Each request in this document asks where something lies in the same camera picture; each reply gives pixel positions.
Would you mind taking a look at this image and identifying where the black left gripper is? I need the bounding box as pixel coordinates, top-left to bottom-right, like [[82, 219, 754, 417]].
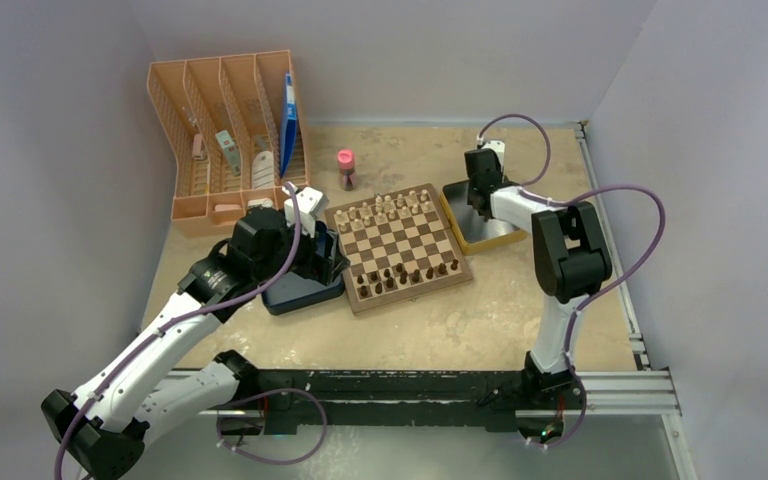
[[253, 212, 347, 284]]

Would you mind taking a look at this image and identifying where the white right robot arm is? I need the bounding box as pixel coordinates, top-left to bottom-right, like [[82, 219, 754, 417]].
[[464, 148, 612, 407]]

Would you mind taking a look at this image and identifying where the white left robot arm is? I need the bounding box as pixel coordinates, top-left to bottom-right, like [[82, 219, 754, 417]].
[[41, 205, 348, 479]]

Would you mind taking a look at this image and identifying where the row of white chess pieces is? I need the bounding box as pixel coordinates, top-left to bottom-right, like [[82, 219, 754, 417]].
[[325, 186, 445, 236]]

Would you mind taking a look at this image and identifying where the wooden chess board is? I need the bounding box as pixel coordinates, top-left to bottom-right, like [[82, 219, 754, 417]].
[[326, 184, 473, 315]]

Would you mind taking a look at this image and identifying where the dark blue tin lid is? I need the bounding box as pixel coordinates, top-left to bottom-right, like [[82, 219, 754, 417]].
[[261, 270, 345, 315]]

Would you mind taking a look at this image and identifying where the silver metal tin tray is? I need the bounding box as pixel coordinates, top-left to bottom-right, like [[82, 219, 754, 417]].
[[440, 181, 527, 256]]

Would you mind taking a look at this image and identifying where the pink capped small bottle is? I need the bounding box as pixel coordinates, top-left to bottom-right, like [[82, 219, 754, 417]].
[[337, 149, 357, 191]]

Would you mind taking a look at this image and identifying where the white striped card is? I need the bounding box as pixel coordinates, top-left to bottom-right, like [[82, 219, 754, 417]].
[[251, 150, 275, 190]]

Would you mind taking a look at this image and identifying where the blue folder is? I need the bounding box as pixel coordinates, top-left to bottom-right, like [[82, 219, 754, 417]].
[[279, 72, 298, 177]]

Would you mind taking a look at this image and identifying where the teal white small box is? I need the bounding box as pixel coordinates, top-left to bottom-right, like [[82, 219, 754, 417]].
[[215, 130, 242, 176]]

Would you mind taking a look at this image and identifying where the orange plastic file organizer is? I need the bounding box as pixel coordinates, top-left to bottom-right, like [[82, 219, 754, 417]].
[[147, 50, 312, 237]]

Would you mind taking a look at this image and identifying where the pink small item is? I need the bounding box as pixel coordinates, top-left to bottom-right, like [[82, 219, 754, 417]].
[[191, 133, 206, 161]]

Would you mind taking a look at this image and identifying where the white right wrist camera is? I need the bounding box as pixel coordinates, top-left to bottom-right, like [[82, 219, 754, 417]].
[[477, 139, 506, 169]]

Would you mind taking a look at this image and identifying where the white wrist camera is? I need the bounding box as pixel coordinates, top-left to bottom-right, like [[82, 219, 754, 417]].
[[282, 182, 329, 238], [477, 139, 506, 169]]

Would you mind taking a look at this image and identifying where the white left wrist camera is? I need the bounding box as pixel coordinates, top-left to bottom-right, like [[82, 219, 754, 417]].
[[282, 182, 329, 238]]

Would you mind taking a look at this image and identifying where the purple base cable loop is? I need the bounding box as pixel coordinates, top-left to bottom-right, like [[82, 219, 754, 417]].
[[215, 387, 329, 466]]

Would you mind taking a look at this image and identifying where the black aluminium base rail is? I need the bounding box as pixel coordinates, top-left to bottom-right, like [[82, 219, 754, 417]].
[[215, 369, 679, 441]]

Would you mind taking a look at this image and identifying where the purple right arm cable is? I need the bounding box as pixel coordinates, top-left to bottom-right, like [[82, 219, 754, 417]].
[[476, 113, 668, 362]]

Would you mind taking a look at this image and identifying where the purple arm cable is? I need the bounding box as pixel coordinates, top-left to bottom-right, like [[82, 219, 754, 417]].
[[476, 113, 668, 362], [53, 182, 303, 480]]

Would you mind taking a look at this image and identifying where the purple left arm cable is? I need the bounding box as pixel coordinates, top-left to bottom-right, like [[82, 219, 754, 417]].
[[53, 182, 303, 480]]

